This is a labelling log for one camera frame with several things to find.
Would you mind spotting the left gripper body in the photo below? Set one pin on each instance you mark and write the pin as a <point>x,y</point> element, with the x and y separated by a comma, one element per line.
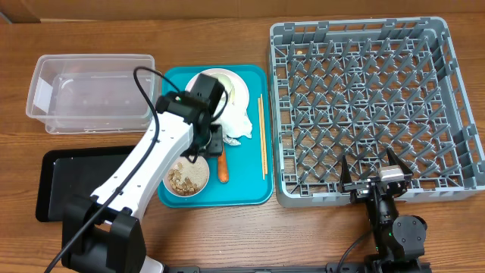
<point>210,145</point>

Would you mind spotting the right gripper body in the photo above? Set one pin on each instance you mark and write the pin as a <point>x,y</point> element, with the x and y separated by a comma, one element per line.
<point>359,190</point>

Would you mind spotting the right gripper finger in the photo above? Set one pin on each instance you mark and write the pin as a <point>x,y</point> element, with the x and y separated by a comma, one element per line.
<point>345,176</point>
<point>395,160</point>

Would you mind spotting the white napkin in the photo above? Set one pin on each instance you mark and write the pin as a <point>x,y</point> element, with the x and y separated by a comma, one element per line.
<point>235,124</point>

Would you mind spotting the orange carrot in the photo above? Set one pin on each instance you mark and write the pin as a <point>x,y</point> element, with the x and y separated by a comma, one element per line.
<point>222,169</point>

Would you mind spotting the food scraps pile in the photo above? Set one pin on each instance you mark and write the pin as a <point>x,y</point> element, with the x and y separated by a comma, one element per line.
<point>180,183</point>

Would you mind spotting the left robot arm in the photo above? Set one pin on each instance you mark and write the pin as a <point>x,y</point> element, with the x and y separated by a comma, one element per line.
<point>102,232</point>

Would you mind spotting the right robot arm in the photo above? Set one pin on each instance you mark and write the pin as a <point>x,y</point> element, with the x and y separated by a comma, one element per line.
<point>399,239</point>

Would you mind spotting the grey dish rack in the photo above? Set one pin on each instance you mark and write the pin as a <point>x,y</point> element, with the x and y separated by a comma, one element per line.
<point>354,89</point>

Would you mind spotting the large white plate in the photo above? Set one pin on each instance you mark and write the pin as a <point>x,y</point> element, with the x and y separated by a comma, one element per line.
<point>241,96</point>

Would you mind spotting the teal plastic tray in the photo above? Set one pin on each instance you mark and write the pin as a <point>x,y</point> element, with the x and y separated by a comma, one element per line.
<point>247,185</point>

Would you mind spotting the white cup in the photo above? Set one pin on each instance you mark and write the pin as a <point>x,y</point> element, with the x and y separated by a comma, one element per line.
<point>227,83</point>

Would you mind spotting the wooden chopstick left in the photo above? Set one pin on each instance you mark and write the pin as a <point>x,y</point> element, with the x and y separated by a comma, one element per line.
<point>261,138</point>

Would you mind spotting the wooden chopstick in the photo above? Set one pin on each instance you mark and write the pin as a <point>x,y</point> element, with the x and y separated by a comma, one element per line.
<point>264,131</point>
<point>261,138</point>

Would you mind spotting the wooden chopstick right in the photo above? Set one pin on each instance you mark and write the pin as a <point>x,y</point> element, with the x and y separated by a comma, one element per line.
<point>264,131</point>

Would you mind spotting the clear plastic bin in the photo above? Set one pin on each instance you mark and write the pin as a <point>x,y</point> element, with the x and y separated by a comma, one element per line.
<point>93,93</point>

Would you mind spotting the black plastic tray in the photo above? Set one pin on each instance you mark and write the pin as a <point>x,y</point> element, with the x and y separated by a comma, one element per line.
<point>68,172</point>

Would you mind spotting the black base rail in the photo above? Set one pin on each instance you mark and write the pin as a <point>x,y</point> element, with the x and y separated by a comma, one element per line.
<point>257,269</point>

